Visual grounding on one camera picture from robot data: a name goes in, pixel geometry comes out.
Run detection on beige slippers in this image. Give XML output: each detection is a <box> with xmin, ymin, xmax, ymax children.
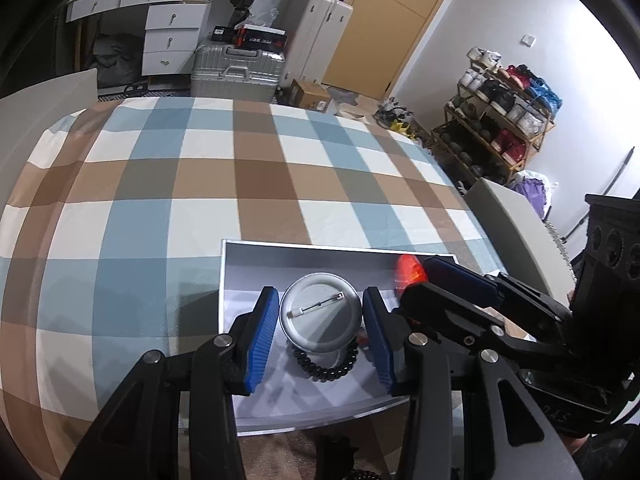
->
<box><xmin>334</xmin><ymin>100</ymin><xmax>371</xmax><ymax>121</ymax></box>

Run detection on black spiral hair tie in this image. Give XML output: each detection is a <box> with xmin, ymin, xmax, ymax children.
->
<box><xmin>287</xmin><ymin>337</ymin><xmax>360</xmax><ymax>383</ymax></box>

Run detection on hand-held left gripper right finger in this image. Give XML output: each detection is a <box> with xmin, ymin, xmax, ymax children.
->
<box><xmin>361</xmin><ymin>287</ymin><xmax>586</xmax><ymax>480</ymax></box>

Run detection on purple bag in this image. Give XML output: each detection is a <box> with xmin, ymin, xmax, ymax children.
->
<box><xmin>515</xmin><ymin>170</ymin><xmax>558</xmax><ymax>221</ymax></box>

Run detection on wooden door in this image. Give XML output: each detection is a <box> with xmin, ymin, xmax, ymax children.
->
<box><xmin>322</xmin><ymin>0</ymin><xmax>468</xmax><ymax>101</ymax></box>

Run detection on silver suitcase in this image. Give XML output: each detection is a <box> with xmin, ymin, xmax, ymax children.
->
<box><xmin>190</xmin><ymin>42</ymin><xmax>287</xmax><ymax>103</ymax></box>

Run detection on rows of shoes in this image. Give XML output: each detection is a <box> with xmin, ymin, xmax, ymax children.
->
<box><xmin>447</xmin><ymin>46</ymin><xmax>563</xmax><ymax>171</ymax></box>

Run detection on white upright suitcase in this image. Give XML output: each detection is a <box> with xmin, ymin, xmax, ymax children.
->
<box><xmin>280</xmin><ymin>0</ymin><xmax>355</xmax><ymax>88</ymax></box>

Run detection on black box with red stripe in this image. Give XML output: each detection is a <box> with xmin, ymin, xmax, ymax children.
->
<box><xmin>235</xmin><ymin>24</ymin><xmax>290</xmax><ymax>53</ymax></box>

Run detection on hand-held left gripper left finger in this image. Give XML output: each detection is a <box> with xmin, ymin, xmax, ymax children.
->
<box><xmin>60</xmin><ymin>286</ymin><xmax>281</xmax><ymax>480</ymax></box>

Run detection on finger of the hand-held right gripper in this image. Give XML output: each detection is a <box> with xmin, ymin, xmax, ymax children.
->
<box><xmin>399</xmin><ymin>282</ymin><xmax>566</xmax><ymax>368</ymax></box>
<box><xmin>424</xmin><ymin>255</ymin><xmax>574</xmax><ymax>326</ymax></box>

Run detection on person's right hand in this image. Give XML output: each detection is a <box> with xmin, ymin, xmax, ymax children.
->
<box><xmin>562</xmin><ymin>432</ymin><xmax>593</xmax><ymax>456</ymax></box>

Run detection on red round pin badge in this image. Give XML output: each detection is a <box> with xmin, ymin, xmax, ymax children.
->
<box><xmin>279</xmin><ymin>272</ymin><xmax>363</xmax><ymax>353</ymax></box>

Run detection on pile of shoes on floor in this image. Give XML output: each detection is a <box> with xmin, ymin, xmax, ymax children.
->
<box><xmin>375</xmin><ymin>99</ymin><xmax>418</xmax><ymax>138</ymax></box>

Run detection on grey cardboard box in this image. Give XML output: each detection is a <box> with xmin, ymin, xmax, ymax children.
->
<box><xmin>217</xmin><ymin>239</ymin><xmax>461</xmax><ymax>436</ymax></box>

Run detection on grey bundled cloth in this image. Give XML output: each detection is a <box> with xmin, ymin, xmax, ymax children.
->
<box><xmin>92</xmin><ymin>32</ymin><xmax>143</xmax><ymax>88</ymax></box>

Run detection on red plastic toy ring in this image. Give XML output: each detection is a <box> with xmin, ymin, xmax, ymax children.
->
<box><xmin>394</xmin><ymin>254</ymin><xmax>430</xmax><ymax>293</ymax></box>

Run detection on checked bed sheet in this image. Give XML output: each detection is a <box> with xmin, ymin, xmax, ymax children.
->
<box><xmin>0</xmin><ymin>95</ymin><xmax>506</xmax><ymax>480</ymax></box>

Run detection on wooden shoe rack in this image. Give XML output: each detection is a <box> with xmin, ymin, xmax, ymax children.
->
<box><xmin>431</xmin><ymin>57</ymin><xmax>557</xmax><ymax>186</ymax></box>

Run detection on small cardboard box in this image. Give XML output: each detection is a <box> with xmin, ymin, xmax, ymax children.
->
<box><xmin>290</xmin><ymin>79</ymin><xmax>333</xmax><ymax>112</ymax></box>

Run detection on black thin rod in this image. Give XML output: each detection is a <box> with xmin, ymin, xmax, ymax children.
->
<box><xmin>602</xmin><ymin>146</ymin><xmax>636</xmax><ymax>196</ymax></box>

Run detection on white desk with drawers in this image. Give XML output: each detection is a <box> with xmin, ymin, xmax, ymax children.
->
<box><xmin>65</xmin><ymin>0</ymin><xmax>216</xmax><ymax>78</ymax></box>

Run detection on grey upholstered block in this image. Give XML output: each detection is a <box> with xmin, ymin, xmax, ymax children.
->
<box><xmin>0</xmin><ymin>67</ymin><xmax>98</xmax><ymax>171</ymax></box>
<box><xmin>465</xmin><ymin>177</ymin><xmax>576</xmax><ymax>306</ymax></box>

